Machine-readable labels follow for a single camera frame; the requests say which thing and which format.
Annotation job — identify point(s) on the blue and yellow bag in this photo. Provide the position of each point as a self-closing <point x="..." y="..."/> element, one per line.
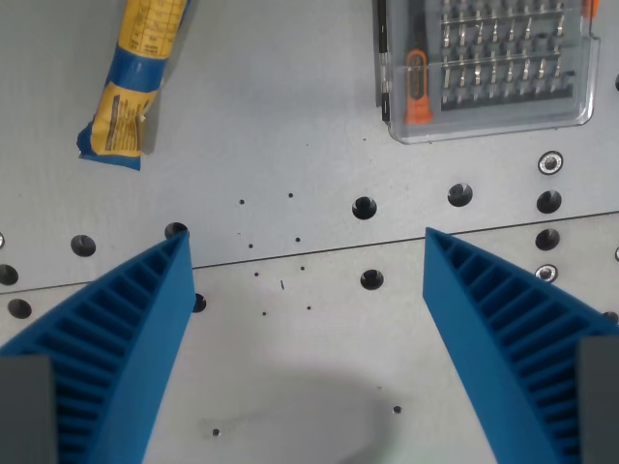
<point x="130" y="82"/>

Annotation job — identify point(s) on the silver socket head screw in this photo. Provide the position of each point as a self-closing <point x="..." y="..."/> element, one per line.
<point x="550" y="163"/>
<point x="547" y="273"/>

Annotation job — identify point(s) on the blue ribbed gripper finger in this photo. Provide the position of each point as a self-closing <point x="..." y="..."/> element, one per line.
<point x="488" y="333"/>
<point x="130" y="338"/>

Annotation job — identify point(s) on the clear plastic screwdriver bit case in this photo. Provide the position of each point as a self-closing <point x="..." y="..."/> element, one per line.
<point x="488" y="67"/>

